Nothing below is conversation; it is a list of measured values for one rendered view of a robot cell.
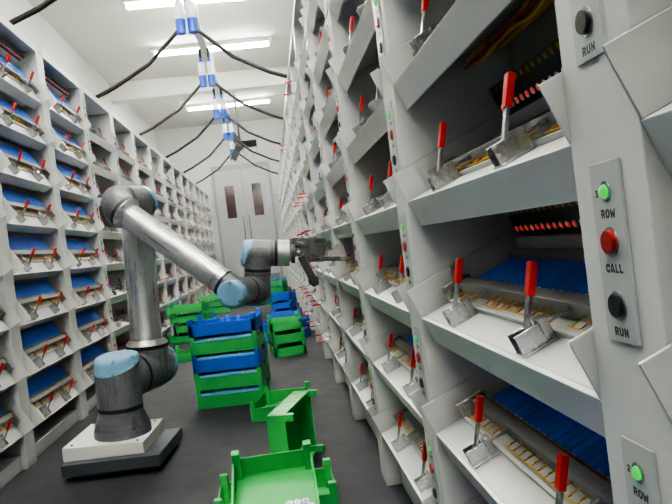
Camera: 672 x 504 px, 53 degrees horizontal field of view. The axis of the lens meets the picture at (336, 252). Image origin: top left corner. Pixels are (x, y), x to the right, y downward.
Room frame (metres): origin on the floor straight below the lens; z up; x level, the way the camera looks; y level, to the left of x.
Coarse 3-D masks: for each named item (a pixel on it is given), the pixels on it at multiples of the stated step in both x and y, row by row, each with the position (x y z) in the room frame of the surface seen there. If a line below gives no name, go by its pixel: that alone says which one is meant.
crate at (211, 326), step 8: (256, 312) 3.16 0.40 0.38; (200, 320) 3.17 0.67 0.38; (208, 320) 3.19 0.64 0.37; (216, 320) 3.19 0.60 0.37; (224, 320) 3.18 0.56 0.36; (232, 320) 3.18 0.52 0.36; (240, 320) 2.98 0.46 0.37; (248, 320) 2.98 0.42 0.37; (256, 320) 3.03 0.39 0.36; (192, 328) 2.99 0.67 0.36; (200, 328) 2.99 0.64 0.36; (208, 328) 2.99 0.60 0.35; (216, 328) 2.99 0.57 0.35; (224, 328) 2.99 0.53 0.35; (232, 328) 2.99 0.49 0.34; (240, 328) 2.98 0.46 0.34; (248, 328) 2.98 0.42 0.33; (256, 328) 3.00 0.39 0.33; (192, 336) 2.99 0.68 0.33; (200, 336) 2.99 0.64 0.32
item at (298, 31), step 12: (300, 36) 3.20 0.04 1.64; (300, 48) 3.20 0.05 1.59; (300, 84) 3.19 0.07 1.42; (312, 132) 3.20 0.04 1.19; (312, 168) 3.20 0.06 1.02; (312, 180) 3.19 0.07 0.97; (312, 192) 3.27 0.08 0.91; (324, 204) 3.20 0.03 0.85; (324, 276) 3.19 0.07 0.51; (336, 288) 3.20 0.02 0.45; (336, 336) 3.20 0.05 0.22; (336, 360) 3.20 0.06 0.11; (336, 372) 3.19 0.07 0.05
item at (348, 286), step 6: (354, 258) 2.50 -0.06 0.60; (342, 264) 2.50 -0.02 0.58; (348, 264) 2.50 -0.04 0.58; (336, 270) 2.49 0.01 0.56; (342, 270) 2.50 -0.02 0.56; (348, 270) 2.49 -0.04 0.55; (336, 276) 2.49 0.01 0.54; (354, 276) 1.89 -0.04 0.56; (342, 282) 2.35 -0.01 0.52; (348, 282) 2.22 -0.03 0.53; (348, 288) 2.24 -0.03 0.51; (354, 288) 2.02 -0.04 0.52; (354, 294) 2.14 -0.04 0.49
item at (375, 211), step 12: (372, 180) 1.62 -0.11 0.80; (384, 180) 1.20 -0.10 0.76; (372, 192) 1.80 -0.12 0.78; (384, 192) 1.81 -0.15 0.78; (348, 204) 1.80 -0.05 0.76; (360, 204) 1.80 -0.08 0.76; (372, 204) 1.61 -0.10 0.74; (384, 204) 1.35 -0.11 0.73; (396, 204) 1.20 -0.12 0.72; (360, 216) 1.80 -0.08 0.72; (372, 216) 1.50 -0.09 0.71; (384, 216) 1.36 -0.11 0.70; (396, 216) 1.25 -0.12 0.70; (360, 228) 1.78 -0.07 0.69; (372, 228) 1.59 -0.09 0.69; (384, 228) 1.44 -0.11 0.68; (396, 228) 1.31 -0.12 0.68
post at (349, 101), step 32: (352, 0) 1.81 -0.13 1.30; (352, 32) 1.81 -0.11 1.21; (352, 96) 1.80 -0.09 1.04; (352, 160) 1.80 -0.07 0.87; (384, 160) 1.81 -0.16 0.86; (352, 192) 1.80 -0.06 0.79; (352, 224) 1.86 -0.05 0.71; (384, 256) 1.81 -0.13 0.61; (384, 320) 1.81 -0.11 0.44; (384, 384) 1.80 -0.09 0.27; (384, 448) 1.80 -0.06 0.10
